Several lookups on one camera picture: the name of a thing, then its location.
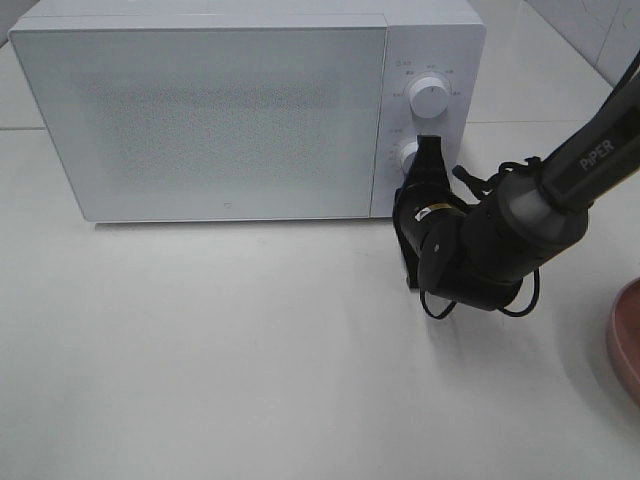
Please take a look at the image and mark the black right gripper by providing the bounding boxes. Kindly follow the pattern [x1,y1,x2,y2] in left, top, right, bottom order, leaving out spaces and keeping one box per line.
[392,135,468,255]

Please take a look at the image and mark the pink round plate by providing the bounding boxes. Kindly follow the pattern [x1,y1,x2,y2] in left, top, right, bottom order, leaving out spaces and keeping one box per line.
[607,279,639,404]

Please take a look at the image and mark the white microwave door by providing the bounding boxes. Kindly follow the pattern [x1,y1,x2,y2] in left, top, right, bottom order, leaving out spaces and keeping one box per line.
[12,28,386,222]

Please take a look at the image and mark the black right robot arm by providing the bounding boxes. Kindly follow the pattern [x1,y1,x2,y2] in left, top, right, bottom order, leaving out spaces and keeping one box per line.
[392,59,639,318]

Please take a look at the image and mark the lower white microwave knob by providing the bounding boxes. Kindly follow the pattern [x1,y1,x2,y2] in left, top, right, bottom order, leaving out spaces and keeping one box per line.
[398,140,418,175]

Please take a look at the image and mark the white microwave knob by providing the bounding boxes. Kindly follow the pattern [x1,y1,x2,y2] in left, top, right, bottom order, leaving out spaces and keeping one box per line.
[398,140,418,175]
[407,72,451,119]

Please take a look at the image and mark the upper white microwave knob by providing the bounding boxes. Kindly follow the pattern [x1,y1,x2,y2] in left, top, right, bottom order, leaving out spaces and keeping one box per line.
[407,72,451,119]

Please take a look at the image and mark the white microwave oven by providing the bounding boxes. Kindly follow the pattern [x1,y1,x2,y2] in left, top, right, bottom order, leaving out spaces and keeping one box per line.
[8,1,486,219]

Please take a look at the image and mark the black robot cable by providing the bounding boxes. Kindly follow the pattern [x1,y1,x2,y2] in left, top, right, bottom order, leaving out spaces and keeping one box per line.
[417,155,544,321]

